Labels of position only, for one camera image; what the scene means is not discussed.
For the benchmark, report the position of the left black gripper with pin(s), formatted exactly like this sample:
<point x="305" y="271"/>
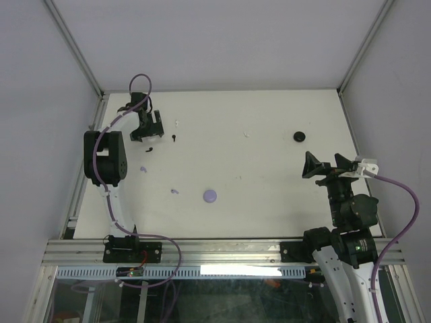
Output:
<point x="155" y="128"/>

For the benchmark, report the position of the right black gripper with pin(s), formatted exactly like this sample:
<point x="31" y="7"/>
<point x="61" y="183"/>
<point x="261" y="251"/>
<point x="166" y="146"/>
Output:
<point x="312" y="165"/>

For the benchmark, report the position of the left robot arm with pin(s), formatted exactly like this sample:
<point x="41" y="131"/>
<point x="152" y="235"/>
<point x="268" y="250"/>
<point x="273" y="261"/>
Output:
<point x="105" y="158"/>

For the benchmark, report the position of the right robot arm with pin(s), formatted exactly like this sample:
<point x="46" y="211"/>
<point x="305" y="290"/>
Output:
<point x="347" y="254"/>

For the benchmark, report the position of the black earbud case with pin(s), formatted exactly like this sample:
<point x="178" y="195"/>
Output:
<point x="299" y="136"/>

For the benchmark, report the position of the purple earbud case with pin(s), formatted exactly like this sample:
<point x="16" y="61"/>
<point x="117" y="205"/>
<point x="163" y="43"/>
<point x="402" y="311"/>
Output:
<point x="210" y="196"/>

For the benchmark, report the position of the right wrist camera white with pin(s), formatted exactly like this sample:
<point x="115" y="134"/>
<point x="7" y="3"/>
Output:
<point x="361" y="168"/>

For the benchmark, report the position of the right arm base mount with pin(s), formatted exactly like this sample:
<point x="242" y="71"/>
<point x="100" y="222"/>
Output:
<point x="296" y="251"/>

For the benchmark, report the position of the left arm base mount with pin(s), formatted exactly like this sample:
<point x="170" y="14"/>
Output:
<point x="131" y="249"/>

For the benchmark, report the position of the slotted cable duct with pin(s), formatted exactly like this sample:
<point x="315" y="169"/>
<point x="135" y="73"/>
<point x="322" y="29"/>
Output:
<point x="208" y="271"/>

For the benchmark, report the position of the aluminium front rail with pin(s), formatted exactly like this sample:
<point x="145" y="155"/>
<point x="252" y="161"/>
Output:
<point x="257" y="252"/>

